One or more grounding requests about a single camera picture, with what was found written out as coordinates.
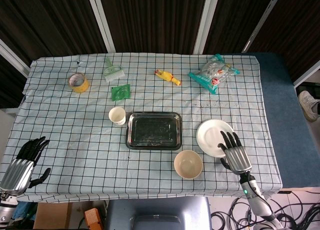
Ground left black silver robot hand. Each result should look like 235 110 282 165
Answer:
0 136 52 196

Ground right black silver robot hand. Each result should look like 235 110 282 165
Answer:
216 130 253 175

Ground white round plate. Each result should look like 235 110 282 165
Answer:
196 119 236 157

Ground beige bowl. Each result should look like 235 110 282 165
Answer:
173 149 204 180

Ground white paper cup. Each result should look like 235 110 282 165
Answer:
108 106 127 127

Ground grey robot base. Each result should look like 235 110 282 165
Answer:
104 196 213 230

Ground stainless steel rectangular tray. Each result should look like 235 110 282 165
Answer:
125 111 183 151

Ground brown cardboard box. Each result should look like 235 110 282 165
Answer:
33 202 73 229

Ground orange box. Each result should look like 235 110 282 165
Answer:
83 207 99 230

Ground teal clear snack bag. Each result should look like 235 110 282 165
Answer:
188 53 241 95

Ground white sneaker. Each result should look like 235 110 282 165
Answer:
297 90 320 123

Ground yellow rubber chicken toy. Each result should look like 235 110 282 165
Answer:
154 69 182 86

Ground yellow tape roll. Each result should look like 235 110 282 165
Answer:
68 73 90 93

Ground green sachet packet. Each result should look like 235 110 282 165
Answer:
110 84 132 101

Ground green hand brush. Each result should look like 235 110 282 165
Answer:
103 57 126 83

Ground dark partition panel white frame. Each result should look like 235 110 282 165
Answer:
203 0 278 55
0 54 28 109
98 0 208 55
0 0 116 65
249 0 320 82

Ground black floor cable bundle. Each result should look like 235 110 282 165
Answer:
211 189 320 230

